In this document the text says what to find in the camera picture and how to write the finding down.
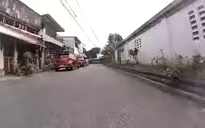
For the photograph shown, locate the green tree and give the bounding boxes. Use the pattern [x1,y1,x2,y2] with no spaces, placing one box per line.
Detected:
[101,32,124,61]

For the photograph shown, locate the long white building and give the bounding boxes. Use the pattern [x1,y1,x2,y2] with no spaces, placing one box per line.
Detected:
[114,0,205,66]

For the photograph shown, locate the old shopfront building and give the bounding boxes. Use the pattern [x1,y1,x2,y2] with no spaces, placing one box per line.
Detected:
[0,0,66,78]

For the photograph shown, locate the concrete kerb strip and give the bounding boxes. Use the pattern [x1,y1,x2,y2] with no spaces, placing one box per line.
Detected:
[106,63,205,116]

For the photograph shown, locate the overhead wires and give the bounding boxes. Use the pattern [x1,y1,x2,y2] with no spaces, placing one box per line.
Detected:
[59,0,102,48]

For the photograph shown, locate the potted green plants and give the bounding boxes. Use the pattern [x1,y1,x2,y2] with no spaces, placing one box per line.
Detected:
[13,51,41,77]

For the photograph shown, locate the red car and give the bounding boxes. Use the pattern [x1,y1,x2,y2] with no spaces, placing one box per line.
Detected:
[52,53,81,72]

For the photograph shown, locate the red vehicle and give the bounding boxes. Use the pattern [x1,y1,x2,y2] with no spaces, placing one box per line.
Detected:
[77,57,88,68]

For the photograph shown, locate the grey building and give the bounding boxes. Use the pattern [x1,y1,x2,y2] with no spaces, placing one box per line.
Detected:
[61,35,85,58]

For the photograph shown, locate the grey asphalt road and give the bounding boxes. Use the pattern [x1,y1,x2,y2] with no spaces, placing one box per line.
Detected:
[0,63,205,128]

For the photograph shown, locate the roadside bushes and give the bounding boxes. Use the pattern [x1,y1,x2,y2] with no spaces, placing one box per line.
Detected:
[104,49,205,82]

